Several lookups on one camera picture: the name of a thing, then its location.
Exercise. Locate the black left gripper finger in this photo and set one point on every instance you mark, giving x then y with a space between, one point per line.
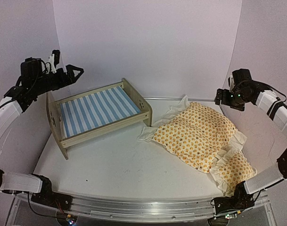
72 68
73 76

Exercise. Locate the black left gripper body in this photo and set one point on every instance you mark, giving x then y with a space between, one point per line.
59 82

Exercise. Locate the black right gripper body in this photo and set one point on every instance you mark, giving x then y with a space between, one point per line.
235 101

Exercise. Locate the wooden pet bed frame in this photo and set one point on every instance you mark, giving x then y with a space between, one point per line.
55 117

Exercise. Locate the duck print ruffled cushion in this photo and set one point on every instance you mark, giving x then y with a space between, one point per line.
198 135

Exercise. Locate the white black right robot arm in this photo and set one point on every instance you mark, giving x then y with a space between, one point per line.
242 90

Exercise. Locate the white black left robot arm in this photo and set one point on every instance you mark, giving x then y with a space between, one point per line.
37 78

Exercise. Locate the blue white striped mattress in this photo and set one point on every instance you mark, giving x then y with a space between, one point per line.
96 110

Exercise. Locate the small duck print pillow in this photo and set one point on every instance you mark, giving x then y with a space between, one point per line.
230 169

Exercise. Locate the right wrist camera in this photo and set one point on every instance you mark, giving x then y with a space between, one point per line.
233 81

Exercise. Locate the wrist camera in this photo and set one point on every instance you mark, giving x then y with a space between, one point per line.
233 81
53 60

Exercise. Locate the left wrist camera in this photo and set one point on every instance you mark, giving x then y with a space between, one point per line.
53 60

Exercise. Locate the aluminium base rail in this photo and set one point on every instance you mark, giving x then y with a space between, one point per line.
67 210

